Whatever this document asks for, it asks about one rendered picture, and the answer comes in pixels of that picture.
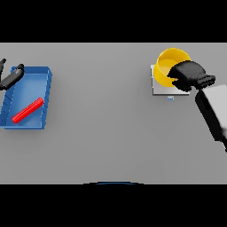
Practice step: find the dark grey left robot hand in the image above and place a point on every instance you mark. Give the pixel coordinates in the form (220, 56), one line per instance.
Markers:
(11, 78)

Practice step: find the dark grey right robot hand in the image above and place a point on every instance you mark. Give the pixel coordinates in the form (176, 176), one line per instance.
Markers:
(189, 74)

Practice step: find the yellow bowl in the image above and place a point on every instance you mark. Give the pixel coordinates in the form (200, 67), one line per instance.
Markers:
(168, 66)

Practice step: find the pale square measuring scale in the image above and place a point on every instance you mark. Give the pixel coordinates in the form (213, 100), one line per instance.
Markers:
(165, 90)

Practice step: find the red beaker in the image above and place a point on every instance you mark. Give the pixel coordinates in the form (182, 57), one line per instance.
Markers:
(27, 110)

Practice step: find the blue tray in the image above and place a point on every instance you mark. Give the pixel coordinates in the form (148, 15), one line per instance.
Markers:
(26, 97)

